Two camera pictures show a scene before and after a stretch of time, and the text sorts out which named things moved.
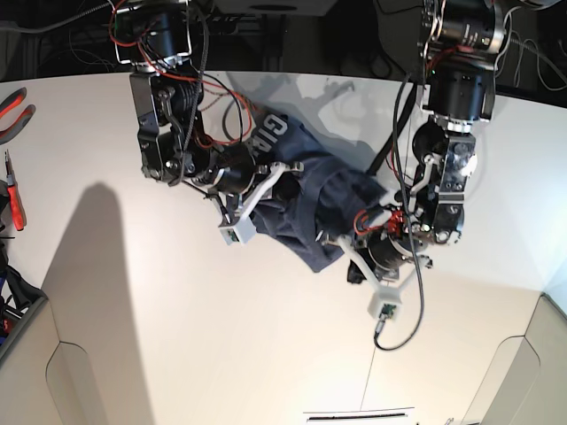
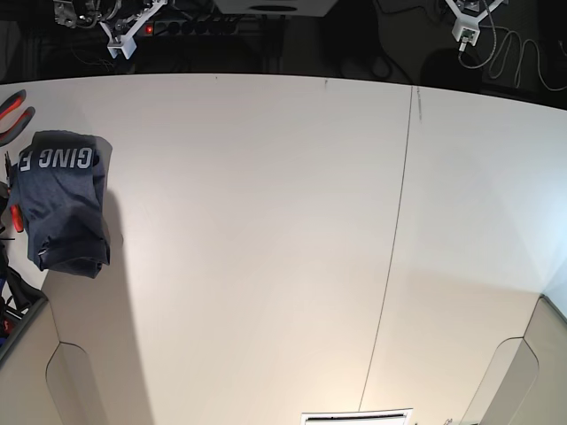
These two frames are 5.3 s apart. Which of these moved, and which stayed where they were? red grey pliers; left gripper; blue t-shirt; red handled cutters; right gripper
Moved: left gripper; right gripper; blue t-shirt
Stayed: red grey pliers; red handled cutters
